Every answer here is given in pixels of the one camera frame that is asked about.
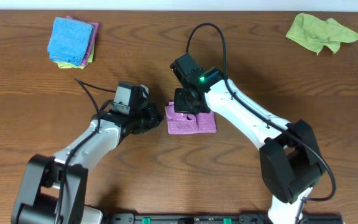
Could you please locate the pink-purple microfiber cloth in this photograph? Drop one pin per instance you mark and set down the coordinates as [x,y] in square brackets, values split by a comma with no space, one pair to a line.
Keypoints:
[181,123]

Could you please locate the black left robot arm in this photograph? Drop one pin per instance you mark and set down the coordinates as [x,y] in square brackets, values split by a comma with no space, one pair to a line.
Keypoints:
[53,188]

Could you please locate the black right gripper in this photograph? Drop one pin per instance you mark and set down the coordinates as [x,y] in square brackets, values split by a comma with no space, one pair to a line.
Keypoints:
[186,101]

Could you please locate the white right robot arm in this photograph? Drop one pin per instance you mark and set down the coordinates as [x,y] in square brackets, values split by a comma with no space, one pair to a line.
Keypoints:
[290,159]

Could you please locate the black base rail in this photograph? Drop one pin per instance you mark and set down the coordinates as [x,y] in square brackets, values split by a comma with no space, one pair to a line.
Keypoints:
[129,218]

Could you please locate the folded light green cloth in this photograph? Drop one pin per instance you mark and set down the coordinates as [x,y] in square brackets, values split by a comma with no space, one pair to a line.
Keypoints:
[64,65]

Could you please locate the folded blue cloth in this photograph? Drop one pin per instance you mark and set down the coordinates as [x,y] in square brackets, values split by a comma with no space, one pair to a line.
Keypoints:
[57,40]

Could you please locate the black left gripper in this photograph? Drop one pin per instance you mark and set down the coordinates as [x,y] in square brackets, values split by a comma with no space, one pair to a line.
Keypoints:
[151,116]

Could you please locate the folded purple cloth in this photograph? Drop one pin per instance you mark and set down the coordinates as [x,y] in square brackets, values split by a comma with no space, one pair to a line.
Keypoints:
[91,43]

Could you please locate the crumpled green cloth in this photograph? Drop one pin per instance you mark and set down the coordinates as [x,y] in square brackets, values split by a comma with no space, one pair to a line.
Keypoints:
[314,34]

